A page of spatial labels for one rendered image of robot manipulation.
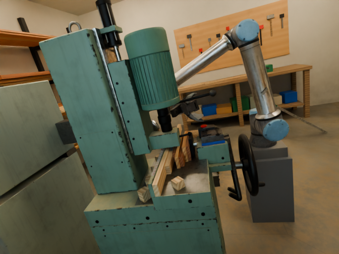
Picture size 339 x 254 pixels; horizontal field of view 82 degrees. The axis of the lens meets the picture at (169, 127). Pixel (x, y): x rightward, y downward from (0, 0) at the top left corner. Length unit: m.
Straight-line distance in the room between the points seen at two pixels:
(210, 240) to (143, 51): 0.81
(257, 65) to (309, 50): 3.28
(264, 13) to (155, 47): 3.61
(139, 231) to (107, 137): 0.44
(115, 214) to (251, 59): 1.07
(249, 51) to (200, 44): 2.95
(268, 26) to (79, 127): 3.84
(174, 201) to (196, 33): 3.71
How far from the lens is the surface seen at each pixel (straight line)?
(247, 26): 1.25
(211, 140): 0.87
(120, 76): 0.85
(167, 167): 0.82
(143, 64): 0.80
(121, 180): 0.98
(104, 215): 0.99
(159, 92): 0.80
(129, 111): 0.86
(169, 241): 0.99
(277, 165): 1.59
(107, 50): 0.92
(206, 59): 1.35
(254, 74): 1.27
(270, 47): 4.29
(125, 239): 1.04
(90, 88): 0.87
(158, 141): 0.91
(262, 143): 1.56
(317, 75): 4.62
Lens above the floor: 1.32
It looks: 17 degrees down
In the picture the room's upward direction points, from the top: 13 degrees counter-clockwise
